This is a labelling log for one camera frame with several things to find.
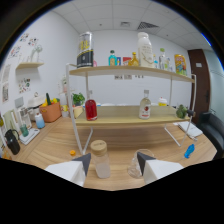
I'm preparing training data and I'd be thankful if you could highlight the glass jar with cork lid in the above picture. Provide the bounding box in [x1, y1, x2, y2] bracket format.
[90, 139, 112, 179]

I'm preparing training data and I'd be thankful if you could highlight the blue liquid bottle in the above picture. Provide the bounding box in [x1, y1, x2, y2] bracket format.
[183, 143, 196, 159]

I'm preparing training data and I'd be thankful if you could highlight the large white milk bottle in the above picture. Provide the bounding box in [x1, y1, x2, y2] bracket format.
[137, 31, 155, 69]

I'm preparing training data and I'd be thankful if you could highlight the yellow cup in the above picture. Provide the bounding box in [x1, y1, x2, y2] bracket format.
[73, 105, 84, 119]

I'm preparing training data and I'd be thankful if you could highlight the green cup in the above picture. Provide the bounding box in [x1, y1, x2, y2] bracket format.
[19, 124, 30, 138]

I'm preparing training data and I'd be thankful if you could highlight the clear glass with ice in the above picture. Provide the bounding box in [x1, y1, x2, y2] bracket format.
[127, 148, 156, 179]

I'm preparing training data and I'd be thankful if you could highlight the white notebook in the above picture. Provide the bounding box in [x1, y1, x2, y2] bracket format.
[177, 120, 204, 139]

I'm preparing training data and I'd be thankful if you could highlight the white kitchen scale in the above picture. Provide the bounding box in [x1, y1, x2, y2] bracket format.
[18, 127, 41, 146]

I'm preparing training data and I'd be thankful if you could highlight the white and blue small bottle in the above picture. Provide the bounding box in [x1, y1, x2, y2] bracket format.
[34, 112, 46, 130]

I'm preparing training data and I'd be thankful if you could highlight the clear bottle red apple label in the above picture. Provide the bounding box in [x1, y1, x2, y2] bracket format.
[138, 89, 152, 120]

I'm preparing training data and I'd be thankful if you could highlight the orange storage basket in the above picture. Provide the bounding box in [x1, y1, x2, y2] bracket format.
[39, 101, 63, 124]

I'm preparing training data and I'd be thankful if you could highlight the red liquid glass bottle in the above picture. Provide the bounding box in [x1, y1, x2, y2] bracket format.
[84, 89, 99, 122]

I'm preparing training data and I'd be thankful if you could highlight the green glass jar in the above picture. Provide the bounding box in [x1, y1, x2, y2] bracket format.
[175, 104, 188, 120]

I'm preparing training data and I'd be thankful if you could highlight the black kettle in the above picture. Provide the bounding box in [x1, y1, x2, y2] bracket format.
[4, 128, 21, 156]

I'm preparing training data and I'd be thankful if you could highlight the black chair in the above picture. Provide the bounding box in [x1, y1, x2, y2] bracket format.
[197, 111, 224, 160]

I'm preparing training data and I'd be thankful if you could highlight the green potted plant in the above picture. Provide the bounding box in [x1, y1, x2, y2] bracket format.
[72, 92, 86, 107]

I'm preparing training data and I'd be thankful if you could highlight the green cucumber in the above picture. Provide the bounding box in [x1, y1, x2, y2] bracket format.
[45, 92, 53, 106]

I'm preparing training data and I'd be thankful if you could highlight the brown door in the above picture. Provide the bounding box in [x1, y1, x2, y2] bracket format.
[187, 48, 211, 125]

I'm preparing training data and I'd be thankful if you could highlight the two-tier wood and white rack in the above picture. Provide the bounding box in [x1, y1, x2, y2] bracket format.
[65, 63, 198, 156]

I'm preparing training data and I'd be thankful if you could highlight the small clear water bottle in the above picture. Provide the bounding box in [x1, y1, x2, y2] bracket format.
[166, 59, 174, 73]

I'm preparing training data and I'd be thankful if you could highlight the yellow snack can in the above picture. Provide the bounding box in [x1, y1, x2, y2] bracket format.
[174, 54, 188, 77]

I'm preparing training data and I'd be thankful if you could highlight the clear bottle green cap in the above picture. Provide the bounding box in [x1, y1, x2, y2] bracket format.
[158, 47, 169, 71]

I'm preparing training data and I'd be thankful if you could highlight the amber round bottle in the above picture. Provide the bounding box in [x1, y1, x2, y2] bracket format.
[128, 51, 140, 67]

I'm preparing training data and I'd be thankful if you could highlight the small teal bottle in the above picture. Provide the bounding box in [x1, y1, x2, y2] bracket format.
[108, 49, 118, 67]

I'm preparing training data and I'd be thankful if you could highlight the tall black and yellow can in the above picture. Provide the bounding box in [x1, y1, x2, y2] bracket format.
[76, 31, 95, 69]

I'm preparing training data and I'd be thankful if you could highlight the white figurine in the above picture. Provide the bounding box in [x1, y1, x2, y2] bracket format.
[30, 44, 44, 63]

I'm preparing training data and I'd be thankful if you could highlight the ceiling air vent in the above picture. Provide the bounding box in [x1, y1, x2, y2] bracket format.
[136, 21, 160, 30]

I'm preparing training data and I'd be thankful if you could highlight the grey wall socket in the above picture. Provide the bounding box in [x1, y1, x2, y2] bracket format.
[14, 96, 25, 109]

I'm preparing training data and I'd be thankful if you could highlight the wooden wall shelf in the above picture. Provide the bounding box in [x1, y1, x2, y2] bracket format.
[15, 61, 45, 70]

